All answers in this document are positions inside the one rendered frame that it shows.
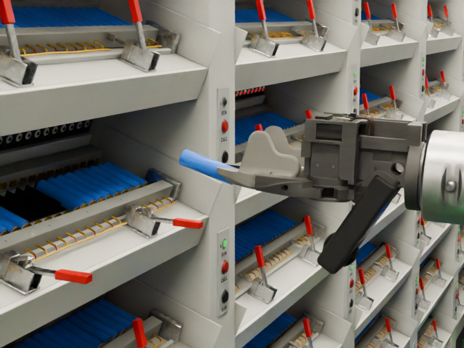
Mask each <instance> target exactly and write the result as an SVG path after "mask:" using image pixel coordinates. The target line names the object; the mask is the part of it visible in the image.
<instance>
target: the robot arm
mask: <svg viewBox="0 0 464 348"><path fill-rule="evenodd" d="M426 137H427V122H416V121H407V120H398V119H381V118H373V116H370V115H357V114H356V113H350V114H347V113H326V112H324V114H320V115H316V116H315V117H314V118H313V119H306V122H305V128H304V136H303V137H302V143H301V149H297V148H292V147H291V146H290V145H289V143H288V141H287V139H286V136H285V134H284V131H283V130H282V129H281V128H280V127H279V126H269V127H267V128H266V129H265V130H264V131H261V130H257V131H255V132H253V133H252V134H251V135H250V136H249V140H248V142H247V145H246V149H245V152H244V156H243V158H242V162H241V164H226V165H229V166H232V167H234V168H226V167H217V174H219V175H221V176H222V177H223V178H225V179H226V180H228V181H229V182H230V183H232V184H236V185H238V186H242V187H245V188H248V189H254V190H257V191H262V192H265V193H272V194H276V195H285V196H291V197H307V198H309V199H310V200H315V201H321V202H350V201H352V202H353V203H355V205H354V206H353V208H352V209H351V210H350V212H349V213H348V215H347V217H346V218H345V219H344V220H343V222H342V224H341V225H340V226H339V227H338V229H337V231H336V232H334V233H332V234H330V235H329V236H328V237H327V238H326V240H325V241H324V244H323V248H322V252H321V254H320V255H319V256H318V258H317V263H318V264H319V265H320V266H321V267H323V268H324V269H325V270H327V271H328V272H330V273H331V274H335V273H337V272H338V271H339V270H340V269H342V268H343V267H346V266H349V265H350V264H352V263H353V262H354V261H355V259H356V258H357V256H358V251H359V246H360V245H361V244H362V242H363V240H364V239H365V238H366V237H367V235H368V234H369V232H370V231H371V230H372V228H373V227H374V225H375V224H376V223H377V221H378V220H379V218H380V217H381V215H382V214H383V213H384V212H385V210H386V208H387V207H388V206H389V204H390V203H391V202H392V200H393V199H394V198H395V196H396V194H397V193H398V192H399V190H400V189H401V188H404V201H405V208H406V209H407V210H414V211H420V212H421V215H422V217H423V219H424V221H429V222H440V223H447V224H459V225H464V133H463V132H454V131H445V130H434V131H433V132H432V133H431V134H430V135H429V137H428V139H426ZM397 163H399V164H401V165H402V166H403V171H400V170H398V169H397V166H396V164H397ZM301 167H304V168H301Z"/></svg>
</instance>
